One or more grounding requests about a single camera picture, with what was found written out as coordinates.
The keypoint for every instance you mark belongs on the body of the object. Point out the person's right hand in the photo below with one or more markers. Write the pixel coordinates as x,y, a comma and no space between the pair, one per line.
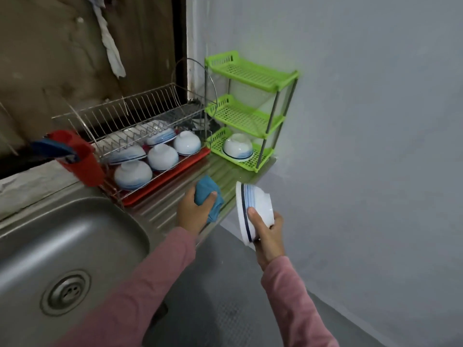
269,238

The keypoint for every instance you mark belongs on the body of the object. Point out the person's left hand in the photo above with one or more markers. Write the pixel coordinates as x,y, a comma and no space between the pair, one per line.
194,214

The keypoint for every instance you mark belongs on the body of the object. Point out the blue cleaning cloth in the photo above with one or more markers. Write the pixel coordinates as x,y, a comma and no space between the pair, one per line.
208,190

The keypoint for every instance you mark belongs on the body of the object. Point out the stack of white bowls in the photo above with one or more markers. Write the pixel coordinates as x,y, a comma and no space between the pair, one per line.
259,206

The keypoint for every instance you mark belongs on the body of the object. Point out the blue rice paddle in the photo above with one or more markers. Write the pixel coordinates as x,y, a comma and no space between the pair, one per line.
50,148

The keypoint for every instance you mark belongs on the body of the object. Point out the person's right forearm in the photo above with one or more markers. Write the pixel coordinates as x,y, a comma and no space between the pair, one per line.
296,307

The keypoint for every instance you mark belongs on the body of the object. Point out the person's left forearm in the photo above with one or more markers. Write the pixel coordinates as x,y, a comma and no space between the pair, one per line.
130,300

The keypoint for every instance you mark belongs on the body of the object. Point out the green plastic shelf rack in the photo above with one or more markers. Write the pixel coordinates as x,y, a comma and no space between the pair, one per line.
249,119

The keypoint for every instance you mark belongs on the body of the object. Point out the red plastic cutlery cup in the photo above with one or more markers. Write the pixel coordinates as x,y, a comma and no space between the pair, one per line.
83,162

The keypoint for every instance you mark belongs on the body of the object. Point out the stainless steel sink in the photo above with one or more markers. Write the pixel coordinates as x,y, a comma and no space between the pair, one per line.
43,249

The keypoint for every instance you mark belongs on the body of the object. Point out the white hanging cloth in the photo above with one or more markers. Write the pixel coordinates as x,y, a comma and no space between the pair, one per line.
108,39

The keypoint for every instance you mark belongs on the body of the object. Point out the weathered wooden board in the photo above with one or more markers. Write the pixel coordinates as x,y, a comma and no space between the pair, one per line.
50,68

